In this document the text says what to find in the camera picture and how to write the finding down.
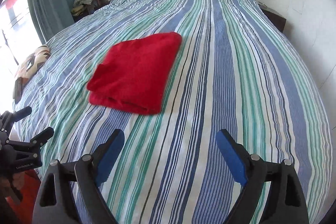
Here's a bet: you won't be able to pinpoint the red knit sweater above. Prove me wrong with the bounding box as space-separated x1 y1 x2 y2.
87 32 182 115

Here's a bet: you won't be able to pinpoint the dark wooden nightstand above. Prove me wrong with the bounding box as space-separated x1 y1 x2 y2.
258 2 286 32

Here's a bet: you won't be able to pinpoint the black smartphone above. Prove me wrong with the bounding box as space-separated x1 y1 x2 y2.
13 77 23 104

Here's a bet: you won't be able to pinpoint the patterned beige pillow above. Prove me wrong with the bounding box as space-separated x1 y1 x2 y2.
15 45 51 86

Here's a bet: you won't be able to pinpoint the striped blue green bedspread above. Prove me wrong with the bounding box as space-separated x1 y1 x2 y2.
15 0 333 223

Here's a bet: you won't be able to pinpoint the white wardrobe doors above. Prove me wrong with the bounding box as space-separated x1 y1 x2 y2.
286 0 335 130

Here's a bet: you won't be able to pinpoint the orange fluffy garment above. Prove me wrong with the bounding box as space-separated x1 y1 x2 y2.
7 169 41 223

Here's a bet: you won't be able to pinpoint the person's left hand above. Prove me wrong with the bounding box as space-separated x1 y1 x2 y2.
1 172 25 197

